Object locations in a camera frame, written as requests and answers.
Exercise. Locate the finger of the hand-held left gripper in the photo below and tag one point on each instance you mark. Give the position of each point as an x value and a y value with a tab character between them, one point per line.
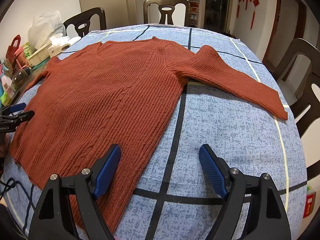
22	117
16	107

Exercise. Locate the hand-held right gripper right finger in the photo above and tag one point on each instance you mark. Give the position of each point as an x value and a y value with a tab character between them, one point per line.
212	170

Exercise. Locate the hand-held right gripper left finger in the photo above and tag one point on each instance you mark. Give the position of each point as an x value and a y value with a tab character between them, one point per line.
108	170

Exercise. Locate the rust brown knit sweater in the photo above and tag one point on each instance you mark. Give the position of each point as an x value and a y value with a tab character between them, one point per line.
100	92

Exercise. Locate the pink plastic cup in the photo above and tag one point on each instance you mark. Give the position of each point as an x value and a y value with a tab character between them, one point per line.
21	58

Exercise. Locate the blue checked blanket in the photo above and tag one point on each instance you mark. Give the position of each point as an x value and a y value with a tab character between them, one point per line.
225	120

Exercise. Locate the cream woven plastic basket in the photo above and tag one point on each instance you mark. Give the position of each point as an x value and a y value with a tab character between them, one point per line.
38	55

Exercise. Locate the red gift bag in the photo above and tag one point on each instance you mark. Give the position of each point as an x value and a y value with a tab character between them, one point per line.
12	48

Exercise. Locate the white tissue pack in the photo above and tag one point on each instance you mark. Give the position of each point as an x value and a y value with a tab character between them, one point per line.
53	47

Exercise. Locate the white toilet paper roll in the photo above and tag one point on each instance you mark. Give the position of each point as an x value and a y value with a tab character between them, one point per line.
70	43

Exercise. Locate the white plastic bag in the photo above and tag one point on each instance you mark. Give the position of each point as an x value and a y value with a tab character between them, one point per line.
46	27

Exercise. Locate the red paper box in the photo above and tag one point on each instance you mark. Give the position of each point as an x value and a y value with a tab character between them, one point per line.
309	205

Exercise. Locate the dark wooden dining chair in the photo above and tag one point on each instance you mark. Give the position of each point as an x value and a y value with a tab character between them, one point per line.
82	20
295	60
308	110
166	10

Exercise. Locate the shoe rack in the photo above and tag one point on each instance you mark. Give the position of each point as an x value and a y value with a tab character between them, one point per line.
194	11

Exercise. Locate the brown wooden door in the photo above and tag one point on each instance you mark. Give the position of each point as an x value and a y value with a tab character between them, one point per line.
282	25

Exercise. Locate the dark glass door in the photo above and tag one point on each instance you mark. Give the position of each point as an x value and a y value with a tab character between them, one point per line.
216	5

